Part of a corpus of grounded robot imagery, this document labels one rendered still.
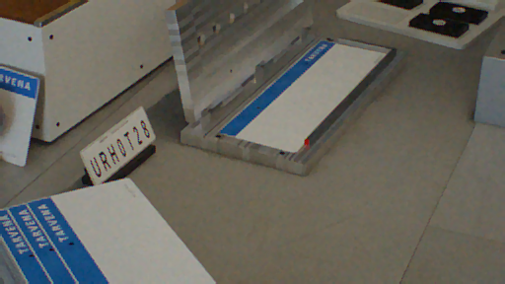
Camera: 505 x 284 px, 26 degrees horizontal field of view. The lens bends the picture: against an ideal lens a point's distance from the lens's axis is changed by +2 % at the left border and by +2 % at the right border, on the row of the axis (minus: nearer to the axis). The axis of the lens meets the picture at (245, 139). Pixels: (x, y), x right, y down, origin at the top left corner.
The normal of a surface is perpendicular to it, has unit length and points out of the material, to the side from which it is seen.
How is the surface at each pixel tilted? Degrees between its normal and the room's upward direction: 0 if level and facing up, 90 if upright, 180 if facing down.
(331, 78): 0
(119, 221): 0
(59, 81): 90
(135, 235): 0
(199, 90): 79
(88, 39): 90
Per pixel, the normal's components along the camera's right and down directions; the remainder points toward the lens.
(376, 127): 0.02, -0.88
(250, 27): 0.88, 0.06
